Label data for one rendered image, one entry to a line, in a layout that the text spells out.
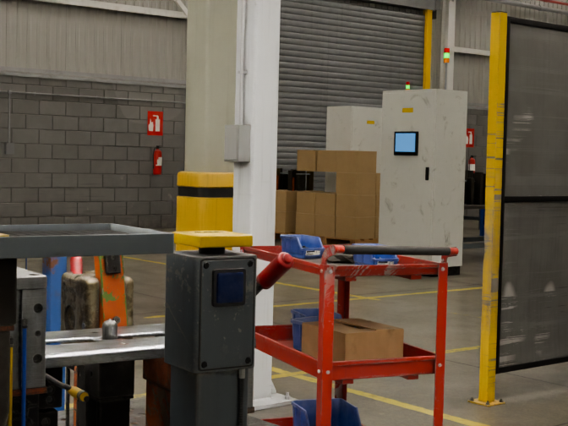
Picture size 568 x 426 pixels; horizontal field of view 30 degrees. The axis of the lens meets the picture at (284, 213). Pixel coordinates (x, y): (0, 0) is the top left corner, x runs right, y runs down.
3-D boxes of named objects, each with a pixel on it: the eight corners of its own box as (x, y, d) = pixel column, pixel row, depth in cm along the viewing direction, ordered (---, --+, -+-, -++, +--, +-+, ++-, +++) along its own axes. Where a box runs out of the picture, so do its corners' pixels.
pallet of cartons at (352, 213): (394, 248, 1497) (396, 151, 1490) (354, 249, 1442) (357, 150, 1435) (333, 241, 1585) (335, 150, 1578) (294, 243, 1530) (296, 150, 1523)
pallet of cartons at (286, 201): (324, 240, 1599) (324, 191, 1595) (285, 242, 1545) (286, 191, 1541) (270, 234, 1687) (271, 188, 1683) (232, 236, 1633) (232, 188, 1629)
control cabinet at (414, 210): (374, 270, 1186) (381, 50, 1173) (407, 268, 1221) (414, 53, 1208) (428, 277, 1125) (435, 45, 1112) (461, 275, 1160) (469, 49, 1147)
